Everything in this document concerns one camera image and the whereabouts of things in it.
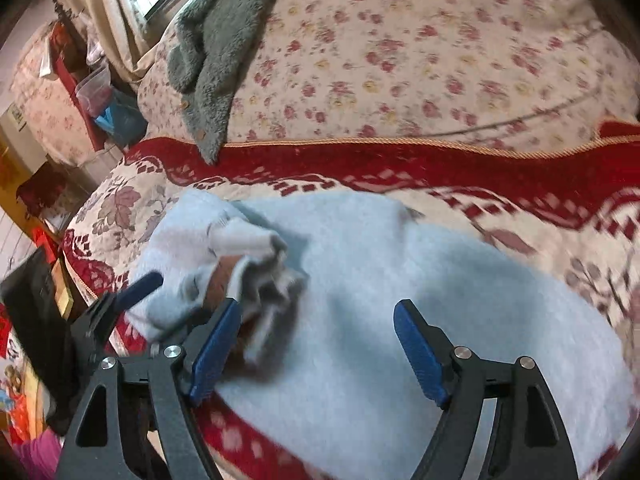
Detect small-flower print bedsheet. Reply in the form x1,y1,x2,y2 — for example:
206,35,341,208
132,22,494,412
135,0,640,153

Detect floral red-bordered fleece blanket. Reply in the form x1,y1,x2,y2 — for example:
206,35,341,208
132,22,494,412
60,120,640,480

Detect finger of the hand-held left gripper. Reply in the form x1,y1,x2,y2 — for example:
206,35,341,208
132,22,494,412
72,272,163,366

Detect clear plastic container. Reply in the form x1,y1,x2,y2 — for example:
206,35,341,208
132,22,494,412
75,62,113,116

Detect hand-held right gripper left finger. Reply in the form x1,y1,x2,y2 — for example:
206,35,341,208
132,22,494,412
55,299,243,480

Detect light grey pants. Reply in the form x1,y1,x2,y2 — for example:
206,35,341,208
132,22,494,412
122,187,633,480

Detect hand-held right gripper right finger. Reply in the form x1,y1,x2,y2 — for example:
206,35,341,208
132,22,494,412
393,299,581,480

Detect beige curtain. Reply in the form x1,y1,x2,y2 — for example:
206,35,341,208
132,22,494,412
55,0,176,81

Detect grey-green fluffy garment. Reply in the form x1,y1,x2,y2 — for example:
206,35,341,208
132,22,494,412
167,0,296,165

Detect floral fabric cover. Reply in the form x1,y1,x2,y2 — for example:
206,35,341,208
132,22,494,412
10,25,96,166

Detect dark red chair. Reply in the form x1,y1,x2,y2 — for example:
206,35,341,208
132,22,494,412
17,162,76,221

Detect blue plastic bag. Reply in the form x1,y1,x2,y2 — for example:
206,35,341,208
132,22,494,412
95,87,148,148

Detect red cabinet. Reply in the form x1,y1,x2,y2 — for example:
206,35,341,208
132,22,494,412
47,22,108,153

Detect pink cloth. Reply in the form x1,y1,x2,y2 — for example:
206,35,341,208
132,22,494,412
15,430,66,480

